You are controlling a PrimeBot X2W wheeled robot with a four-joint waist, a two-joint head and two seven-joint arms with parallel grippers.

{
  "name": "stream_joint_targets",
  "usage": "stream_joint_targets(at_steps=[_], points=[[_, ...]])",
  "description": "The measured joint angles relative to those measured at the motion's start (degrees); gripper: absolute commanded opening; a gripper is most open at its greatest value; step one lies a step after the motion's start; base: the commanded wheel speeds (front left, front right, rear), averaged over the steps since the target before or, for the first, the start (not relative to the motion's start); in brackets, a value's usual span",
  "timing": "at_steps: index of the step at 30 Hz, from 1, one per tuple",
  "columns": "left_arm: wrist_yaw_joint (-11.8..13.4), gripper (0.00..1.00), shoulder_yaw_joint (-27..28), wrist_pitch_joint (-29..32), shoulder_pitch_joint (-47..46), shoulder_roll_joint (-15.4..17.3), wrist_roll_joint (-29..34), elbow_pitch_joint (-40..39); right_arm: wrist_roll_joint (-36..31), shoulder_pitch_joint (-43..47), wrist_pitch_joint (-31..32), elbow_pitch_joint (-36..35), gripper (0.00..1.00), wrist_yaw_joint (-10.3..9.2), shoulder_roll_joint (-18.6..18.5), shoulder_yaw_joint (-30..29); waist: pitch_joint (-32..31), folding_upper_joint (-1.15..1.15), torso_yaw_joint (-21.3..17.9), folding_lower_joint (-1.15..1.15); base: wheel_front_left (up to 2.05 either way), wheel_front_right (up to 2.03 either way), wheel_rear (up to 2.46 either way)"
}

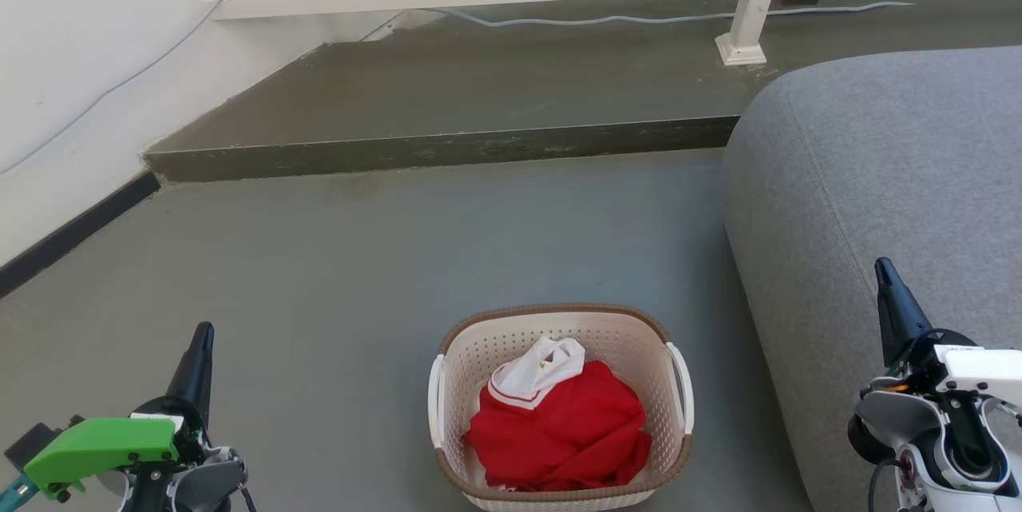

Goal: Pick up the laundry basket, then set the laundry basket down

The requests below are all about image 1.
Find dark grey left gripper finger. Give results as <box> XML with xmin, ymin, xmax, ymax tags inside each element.
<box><xmin>164</xmin><ymin>322</ymin><xmax>215</xmax><ymax>425</ymax></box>

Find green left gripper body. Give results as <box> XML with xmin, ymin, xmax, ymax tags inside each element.
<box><xmin>24</xmin><ymin>396</ymin><xmax>210</xmax><ymax>498</ymax></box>

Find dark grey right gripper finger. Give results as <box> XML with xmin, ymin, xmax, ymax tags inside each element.
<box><xmin>874</xmin><ymin>258</ymin><xmax>933</xmax><ymax>370</ymax></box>

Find grey fabric sofa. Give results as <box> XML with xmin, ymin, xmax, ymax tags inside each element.
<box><xmin>723</xmin><ymin>47</ymin><xmax>1022</xmax><ymax>512</ymax></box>

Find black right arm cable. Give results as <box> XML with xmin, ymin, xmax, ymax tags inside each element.
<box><xmin>866</xmin><ymin>456</ymin><xmax>909</xmax><ymax>512</ymax></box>

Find black baseboard strip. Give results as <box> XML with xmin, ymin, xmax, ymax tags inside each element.
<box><xmin>0</xmin><ymin>171</ymin><xmax>160</xmax><ymax>299</ymax></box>

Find grey floor cable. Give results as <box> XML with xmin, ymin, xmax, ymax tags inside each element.
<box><xmin>423</xmin><ymin>1</ymin><xmax>915</xmax><ymax>27</ymax></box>

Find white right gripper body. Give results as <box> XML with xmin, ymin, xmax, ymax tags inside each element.
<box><xmin>909</xmin><ymin>328</ymin><xmax>1022</xmax><ymax>407</ymax></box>

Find beige perforated plastic laundry basket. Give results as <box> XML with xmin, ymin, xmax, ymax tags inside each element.
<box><xmin>427</xmin><ymin>303</ymin><xmax>695</xmax><ymax>512</ymax></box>

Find thin white wall cable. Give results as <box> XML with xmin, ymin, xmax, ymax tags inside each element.
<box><xmin>0</xmin><ymin>0</ymin><xmax>256</xmax><ymax>176</ymax></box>

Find teal left camera connector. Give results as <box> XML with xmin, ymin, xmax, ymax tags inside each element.
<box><xmin>0</xmin><ymin>474</ymin><xmax>37</xmax><ymax>508</ymax></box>

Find red shirt with white collar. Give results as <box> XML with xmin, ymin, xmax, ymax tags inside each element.
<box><xmin>463</xmin><ymin>336</ymin><xmax>653</xmax><ymax>493</ymax></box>

